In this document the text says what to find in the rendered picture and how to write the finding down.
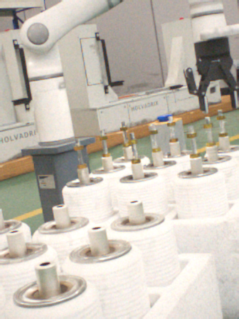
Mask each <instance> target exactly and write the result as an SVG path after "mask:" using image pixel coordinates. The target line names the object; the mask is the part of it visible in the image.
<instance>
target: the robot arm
mask: <svg viewBox="0 0 239 319"><path fill-rule="evenodd" d="M123 1H124V0H62V1H61V2H60V3H58V4H56V5H55V6H52V7H51V9H49V10H47V11H44V12H43V13H41V14H39V15H37V16H34V17H32V18H30V19H28V20H27V21H26V22H25V23H24V24H23V26H22V27H21V31H20V37H21V42H22V44H23V52H24V55H25V59H26V68H27V74H28V81H30V82H29V85H30V89H31V97H32V101H33V108H34V111H33V112H32V114H33V121H34V125H35V129H36V137H37V141H38V146H42V147H45V146H53V145H61V144H64V143H68V142H72V141H74V140H75V138H74V134H73V126H72V121H71V117H70V110H69V105H68V98H67V93H66V89H65V81H64V77H63V68H62V64H61V60H60V53H59V48H58V40H60V39H61V38H62V37H63V36H64V35H65V34H67V33H68V32H69V31H71V30H72V29H74V28H76V27H77V26H79V25H81V24H83V23H85V22H88V21H90V20H93V19H95V18H97V17H98V16H101V15H103V14H104V13H106V12H108V11H109V10H111V9H112V8H113V7H114V6H116V5H118V4H120V3H121V2H123ZM188 3H189V9H190V15H191V32H192V38H193V47H194V53H196V66H194V67H190V68H184V69H183V72H184V77H185V80H186V85H187V88H188V93H189V95H195V96H197V97H198V100H199V105H200V110H201V111H203V114H208V113H209V108H208V98H207V97H206V92H207V89H208V86H209V85H210V82H211V81H215V80H223V81H224V82H225V83H226V84H227V85H228V87H229V88H230V92H229V93H230V104H231V107H232V108H238V105H239V59H237V60H233V59H232V58H231V57H230V46H229V41H228V36H231V35H235V34H237V35H238V34H239V24H236V25H230V26H226V22H225V17H224V13H223V2H222V0H188ZM232 65H233V66H234V69H236V70H237V82H236V80H234V77H233V75H232V74H231V72H230V69H231V67H232ZM196 71H198V72H199V73H200V74H201V79H200V82H199V87H198V89H197V86H196V81H195V78H194V76H195V75H196Z"/></svg>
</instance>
